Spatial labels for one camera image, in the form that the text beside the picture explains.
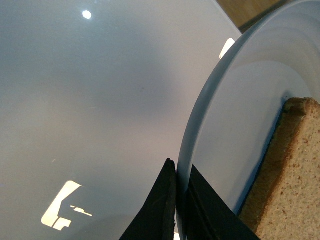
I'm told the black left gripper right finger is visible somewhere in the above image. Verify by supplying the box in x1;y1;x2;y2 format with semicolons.
186;166;259;240

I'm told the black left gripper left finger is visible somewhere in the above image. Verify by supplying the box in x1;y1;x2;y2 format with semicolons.
121;158;177;240

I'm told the brown bread slice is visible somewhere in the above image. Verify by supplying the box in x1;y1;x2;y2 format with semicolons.
239;98;320;240

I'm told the light blue round plate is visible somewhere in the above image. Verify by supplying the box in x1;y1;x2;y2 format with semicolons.
177;0;320;240

